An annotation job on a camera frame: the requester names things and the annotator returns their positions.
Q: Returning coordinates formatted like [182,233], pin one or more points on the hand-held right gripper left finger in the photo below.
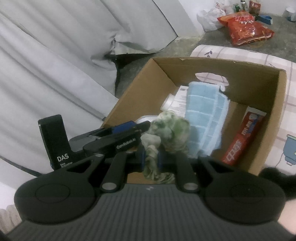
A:
[142,160]

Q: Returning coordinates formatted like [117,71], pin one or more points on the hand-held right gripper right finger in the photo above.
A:
[161,162]

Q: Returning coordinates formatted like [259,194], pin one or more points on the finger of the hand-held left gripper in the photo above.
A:
[111,146]
[124,127]

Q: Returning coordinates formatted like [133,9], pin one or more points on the green white cloth toy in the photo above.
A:
[171,132]

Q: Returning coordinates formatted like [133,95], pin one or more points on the long white blue box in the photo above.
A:
[181,99]

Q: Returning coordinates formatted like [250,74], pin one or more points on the blue face masks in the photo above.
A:
[203,111]

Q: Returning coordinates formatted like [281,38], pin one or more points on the red toothpaste box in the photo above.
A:
[242,136]

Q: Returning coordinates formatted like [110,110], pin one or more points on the brown cardboard box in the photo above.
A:
[254,81]

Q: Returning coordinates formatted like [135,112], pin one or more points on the white fabric cover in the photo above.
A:
[57,58]

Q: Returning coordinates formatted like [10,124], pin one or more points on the large white plastic bag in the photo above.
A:
[210,18]

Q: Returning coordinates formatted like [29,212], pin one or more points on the red snack bag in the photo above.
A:
[245,27]

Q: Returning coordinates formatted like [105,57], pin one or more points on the small green can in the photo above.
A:
[236,8]

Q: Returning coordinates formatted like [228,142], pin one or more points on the small blue plastic box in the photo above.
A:
[266,19]

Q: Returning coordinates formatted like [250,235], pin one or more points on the small red box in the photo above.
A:
[254,7]

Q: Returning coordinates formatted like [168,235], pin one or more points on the white blue cup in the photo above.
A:
[291,14]

